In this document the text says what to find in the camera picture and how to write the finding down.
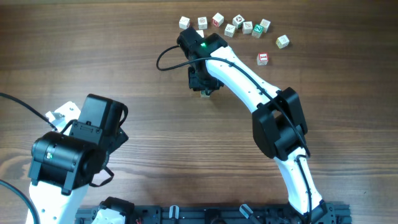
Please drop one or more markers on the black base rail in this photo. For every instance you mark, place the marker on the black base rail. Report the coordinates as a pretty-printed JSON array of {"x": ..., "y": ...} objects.
[{"x": 281, "y": 213}]

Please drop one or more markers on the wooden block with face drawing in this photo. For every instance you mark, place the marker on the wooden block with face drawing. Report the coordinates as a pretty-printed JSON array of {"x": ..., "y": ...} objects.
[{"x": 202, "y": 23}]

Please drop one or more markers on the plain wooden block far left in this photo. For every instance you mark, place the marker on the plain wooden block far left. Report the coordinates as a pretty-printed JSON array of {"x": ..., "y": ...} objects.
[{"x": 184, "y": 22}]

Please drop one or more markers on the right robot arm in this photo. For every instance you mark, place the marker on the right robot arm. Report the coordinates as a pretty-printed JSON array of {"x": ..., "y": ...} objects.
[{"x": 278, "y": 123}]

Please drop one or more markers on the wooden block pale green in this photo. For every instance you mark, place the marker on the wooden block pale green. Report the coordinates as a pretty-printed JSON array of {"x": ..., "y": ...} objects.
[{"x": 265, "y": 24}]

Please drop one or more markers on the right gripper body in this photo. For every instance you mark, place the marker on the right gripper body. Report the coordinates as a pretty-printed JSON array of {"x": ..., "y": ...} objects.
[{"x": 201, "y": 81}]

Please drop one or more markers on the wooden block letter W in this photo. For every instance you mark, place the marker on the wooden block letter W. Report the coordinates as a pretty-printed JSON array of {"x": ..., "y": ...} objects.
[{"x": 229, "y": 30}]

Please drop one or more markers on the wooden block yellow side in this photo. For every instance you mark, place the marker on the wooden block yellow side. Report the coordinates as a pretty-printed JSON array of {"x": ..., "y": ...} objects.
[{"x": 282, "y": 41}]

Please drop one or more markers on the wooden block number two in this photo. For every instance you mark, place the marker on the wooden block number two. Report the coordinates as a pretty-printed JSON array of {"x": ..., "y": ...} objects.
[{"x": 204, "y": 94}]

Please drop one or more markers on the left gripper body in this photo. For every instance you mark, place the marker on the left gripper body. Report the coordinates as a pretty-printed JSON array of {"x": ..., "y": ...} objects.
[{"x": 117, "y": 140}]

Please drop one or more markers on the wooden block with sketch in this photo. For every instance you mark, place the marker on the wooden block with sketch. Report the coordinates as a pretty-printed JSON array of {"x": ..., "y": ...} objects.
[{"x": 247, "y": 27}]

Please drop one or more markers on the wooden block red I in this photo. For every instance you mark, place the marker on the wooden block red I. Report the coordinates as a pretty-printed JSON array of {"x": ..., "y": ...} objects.
[{"x": 262, "y": 58}]

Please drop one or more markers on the plain wooden block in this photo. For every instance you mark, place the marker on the plain wooden block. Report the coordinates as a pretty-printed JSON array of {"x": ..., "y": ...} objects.
[
  {"x": 201, "y": 33},
  {"x": 184, "y": 22}
]

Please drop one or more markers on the wooden block red letter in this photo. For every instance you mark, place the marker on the wooden block red letter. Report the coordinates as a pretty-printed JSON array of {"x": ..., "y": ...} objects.
[{"x": 217, "y": 19}]

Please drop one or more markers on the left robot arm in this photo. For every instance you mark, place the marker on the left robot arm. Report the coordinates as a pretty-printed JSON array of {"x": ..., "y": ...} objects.
[{"x": 65, "y": 161}]

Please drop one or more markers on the plain wooden block centre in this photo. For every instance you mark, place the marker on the plain wooden block centre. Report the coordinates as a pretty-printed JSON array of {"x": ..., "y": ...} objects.
[{"x": 201, "y": 33}]

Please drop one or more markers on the wooden block dark picture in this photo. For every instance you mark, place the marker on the wooden block dark picture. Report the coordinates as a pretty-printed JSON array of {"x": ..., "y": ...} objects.
[{"x": 238, "y": 21}]

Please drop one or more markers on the wooden block green Z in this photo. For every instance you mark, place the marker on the wooden block green Z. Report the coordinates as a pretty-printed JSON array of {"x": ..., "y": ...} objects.
[{"x": 257, "y": 31}]

